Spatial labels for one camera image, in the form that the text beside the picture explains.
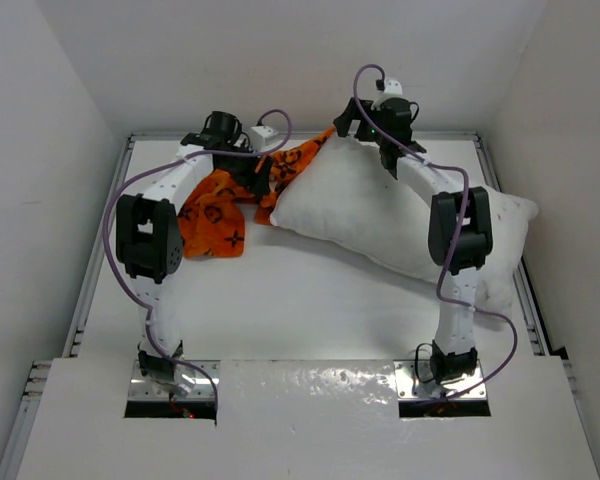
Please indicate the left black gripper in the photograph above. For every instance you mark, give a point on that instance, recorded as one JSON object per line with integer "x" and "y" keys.
{"x": 256, "y": 181}

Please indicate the white pillow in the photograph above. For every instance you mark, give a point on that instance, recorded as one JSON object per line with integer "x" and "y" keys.
{"x": 345, "y": 196}

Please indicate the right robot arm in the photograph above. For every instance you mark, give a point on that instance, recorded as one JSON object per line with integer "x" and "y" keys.
{"x": 460, "y": 234}

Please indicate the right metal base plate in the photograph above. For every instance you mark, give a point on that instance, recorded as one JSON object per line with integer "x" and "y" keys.
{"x": 415, "y": 383}

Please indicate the orange patterned pillowcase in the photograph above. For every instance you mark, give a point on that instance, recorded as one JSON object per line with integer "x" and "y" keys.
{"x": 211, "y": 222}

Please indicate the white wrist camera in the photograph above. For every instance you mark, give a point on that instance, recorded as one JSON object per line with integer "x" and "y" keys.
{"x": 262, "y": 137}
{"x": 388, "y": 88}

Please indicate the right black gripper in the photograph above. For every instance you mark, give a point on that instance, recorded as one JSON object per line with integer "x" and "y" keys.
{"x": 343, "y": 122}

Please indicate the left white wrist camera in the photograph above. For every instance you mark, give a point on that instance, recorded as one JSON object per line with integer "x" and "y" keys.
{"x": 262, "y": 137}

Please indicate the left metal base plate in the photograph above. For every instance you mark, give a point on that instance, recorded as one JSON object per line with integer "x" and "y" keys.
{"x": 188, "y": 385}

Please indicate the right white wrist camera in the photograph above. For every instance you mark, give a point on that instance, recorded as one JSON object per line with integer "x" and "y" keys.
{"x": 388, "y": 88}

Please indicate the metal base plate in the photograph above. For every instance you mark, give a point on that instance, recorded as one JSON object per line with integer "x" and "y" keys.
{"x": 188, "y": 385}
{"x": 415, "y": 383}

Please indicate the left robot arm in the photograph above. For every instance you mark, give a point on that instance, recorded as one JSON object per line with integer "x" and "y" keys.
{"x": 148, "y": 242}

